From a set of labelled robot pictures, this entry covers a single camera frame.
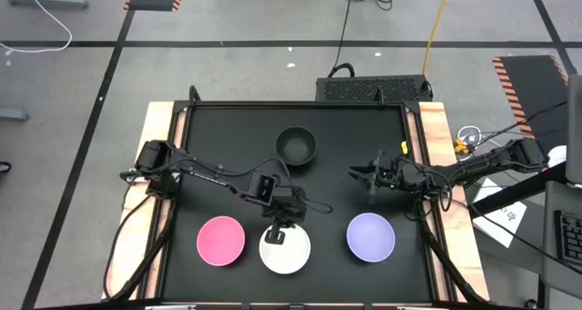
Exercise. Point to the pink bowl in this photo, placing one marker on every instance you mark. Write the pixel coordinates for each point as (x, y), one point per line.
(221, 241)

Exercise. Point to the yellow connector plug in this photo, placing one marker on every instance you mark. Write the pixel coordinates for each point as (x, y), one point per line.
(461, 147)

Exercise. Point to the grey monitor back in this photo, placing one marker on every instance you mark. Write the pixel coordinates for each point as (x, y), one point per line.
(575, 128)

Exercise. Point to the large hazard-striped black mat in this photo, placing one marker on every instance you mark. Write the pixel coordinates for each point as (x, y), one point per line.
(532, 82)

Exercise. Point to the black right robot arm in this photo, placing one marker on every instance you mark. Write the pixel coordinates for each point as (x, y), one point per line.
(482, 162)

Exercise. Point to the grey desk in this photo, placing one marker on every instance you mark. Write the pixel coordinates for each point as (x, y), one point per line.
(559, 196)

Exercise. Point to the purple bowl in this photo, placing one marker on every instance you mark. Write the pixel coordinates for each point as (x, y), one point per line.
(370, 237)

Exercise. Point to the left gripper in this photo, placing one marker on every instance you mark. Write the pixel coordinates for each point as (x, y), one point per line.
(286, 207)

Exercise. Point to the white bowl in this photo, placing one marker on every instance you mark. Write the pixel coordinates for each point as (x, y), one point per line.
(288, 257)

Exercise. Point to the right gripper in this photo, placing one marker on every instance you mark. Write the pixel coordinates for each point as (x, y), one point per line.
(391, 176)

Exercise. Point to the black keyboard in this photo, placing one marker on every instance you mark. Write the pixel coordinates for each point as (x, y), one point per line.
(570, 237)

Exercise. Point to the black computer case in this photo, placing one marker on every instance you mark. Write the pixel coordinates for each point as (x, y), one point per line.
(345, 89)

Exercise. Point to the black diagonal bar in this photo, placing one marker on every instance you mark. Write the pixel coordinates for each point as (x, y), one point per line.
(518, 192)

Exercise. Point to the black bowl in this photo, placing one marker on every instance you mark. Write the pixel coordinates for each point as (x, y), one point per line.
(296, 146)

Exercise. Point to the white paper sheet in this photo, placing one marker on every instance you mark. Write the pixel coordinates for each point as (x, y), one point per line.
(504, 223)

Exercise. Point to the grey metal foot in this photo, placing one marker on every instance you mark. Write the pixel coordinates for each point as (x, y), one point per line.
(11, 114)

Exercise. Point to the black aluminium table frame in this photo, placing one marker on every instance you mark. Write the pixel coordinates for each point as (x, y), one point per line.
(295, 104)

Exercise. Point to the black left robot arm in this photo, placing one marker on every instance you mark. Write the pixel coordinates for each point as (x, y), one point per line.
(204, 173)

